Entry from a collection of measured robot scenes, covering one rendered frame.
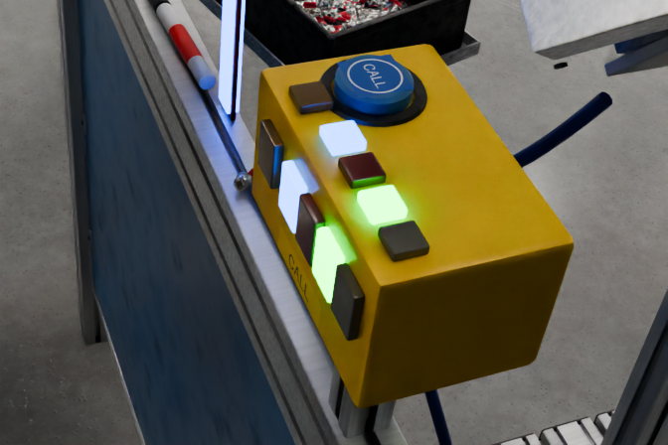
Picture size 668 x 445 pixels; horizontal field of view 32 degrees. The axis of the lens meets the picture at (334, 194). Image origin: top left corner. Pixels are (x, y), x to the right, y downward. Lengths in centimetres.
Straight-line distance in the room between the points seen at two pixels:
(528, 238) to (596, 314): 150
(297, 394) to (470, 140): 25
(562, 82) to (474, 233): 197
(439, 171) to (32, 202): 158
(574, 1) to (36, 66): 162
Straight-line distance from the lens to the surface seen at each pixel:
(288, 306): 77
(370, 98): 58
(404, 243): 51
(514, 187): 56
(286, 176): 57
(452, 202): 55
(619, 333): 202
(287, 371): 78
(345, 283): 52
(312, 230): 55
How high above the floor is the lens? 144
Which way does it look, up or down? 43 degrees down
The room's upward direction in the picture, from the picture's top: 8 degrees clockwise
